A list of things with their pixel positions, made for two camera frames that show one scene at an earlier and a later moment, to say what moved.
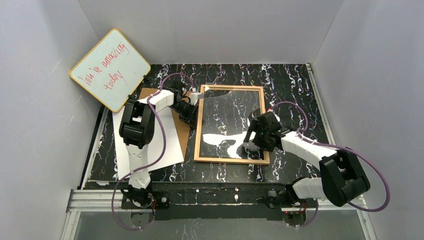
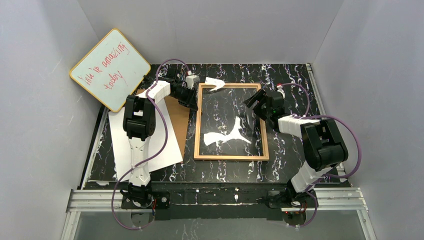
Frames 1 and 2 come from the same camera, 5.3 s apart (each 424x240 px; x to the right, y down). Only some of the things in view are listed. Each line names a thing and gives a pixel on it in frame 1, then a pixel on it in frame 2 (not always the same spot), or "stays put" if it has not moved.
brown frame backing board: x=182 y=130 stays put
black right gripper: x=255 y=134 to x=263 y=103
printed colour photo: x=173 y=154 stays put
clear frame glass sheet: x=227 y=112 stays put
